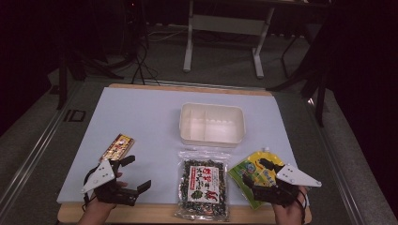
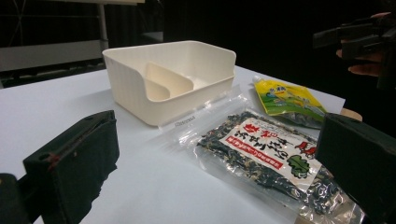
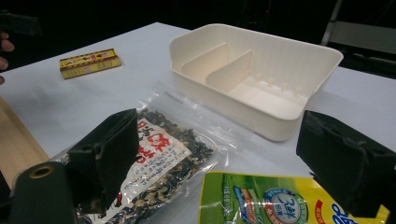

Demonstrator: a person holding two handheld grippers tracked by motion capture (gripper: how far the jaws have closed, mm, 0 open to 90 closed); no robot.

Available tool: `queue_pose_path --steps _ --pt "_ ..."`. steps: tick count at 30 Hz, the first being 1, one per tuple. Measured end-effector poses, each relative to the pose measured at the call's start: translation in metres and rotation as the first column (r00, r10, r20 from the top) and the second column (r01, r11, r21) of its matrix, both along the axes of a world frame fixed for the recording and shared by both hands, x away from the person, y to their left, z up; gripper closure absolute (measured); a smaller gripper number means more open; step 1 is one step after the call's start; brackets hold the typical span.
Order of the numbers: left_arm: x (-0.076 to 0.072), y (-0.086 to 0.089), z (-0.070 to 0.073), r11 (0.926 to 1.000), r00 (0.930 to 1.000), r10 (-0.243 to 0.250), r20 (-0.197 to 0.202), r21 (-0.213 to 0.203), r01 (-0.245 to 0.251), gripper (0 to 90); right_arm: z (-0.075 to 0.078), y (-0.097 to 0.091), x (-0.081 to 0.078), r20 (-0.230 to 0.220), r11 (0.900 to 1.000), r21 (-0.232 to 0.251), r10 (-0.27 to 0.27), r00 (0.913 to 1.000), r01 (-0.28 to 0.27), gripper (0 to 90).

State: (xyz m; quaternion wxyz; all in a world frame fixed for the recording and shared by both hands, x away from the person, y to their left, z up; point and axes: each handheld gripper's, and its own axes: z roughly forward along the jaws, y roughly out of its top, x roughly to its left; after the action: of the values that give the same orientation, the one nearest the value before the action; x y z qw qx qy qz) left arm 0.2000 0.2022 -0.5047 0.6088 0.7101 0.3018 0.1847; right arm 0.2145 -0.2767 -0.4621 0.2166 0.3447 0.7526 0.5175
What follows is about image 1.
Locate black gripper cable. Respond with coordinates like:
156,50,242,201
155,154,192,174
82,164,101,210
294,187,309,224

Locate pale blue table mat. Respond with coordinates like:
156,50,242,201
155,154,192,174
56,87,311,207

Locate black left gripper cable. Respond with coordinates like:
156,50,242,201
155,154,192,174
82,164,101,210

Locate wooden table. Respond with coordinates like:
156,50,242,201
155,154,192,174
57,82,313,225

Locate black metal stand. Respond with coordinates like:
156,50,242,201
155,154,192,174
55,46,126,111

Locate person's right hand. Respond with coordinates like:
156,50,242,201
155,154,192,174
272,187,309,225

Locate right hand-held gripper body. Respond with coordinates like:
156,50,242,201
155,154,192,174
252,164,323,208

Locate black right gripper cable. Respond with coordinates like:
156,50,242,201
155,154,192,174
294,187,309,224

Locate black floor cables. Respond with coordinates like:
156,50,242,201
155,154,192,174
130,40,161,86

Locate metal floor rail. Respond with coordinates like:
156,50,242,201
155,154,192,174
304,97,369,225
0,83,83,214

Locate person's left hand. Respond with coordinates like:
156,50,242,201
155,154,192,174
82,172,129,221

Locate gold red snack packet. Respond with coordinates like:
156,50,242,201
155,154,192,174
99,133,135,163

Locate white floor cable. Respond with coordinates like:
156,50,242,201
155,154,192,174
146,27,189,43

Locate clear seaweed snack bag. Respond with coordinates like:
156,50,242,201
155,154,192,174
174,149,231,222

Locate black angled stand legs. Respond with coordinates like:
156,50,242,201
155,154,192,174
266,18,332,128

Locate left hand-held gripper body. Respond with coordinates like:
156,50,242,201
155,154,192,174
82,158,140,207

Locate black floor bracket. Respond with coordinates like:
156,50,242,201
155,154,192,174
63,109,87,123

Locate white divided plastic container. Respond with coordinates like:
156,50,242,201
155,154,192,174
178,102,247,148

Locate yellow green spouted pouch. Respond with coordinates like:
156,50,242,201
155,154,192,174
227,146,285,210

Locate white metal desk frame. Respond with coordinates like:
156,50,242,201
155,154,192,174
182,0,276,80

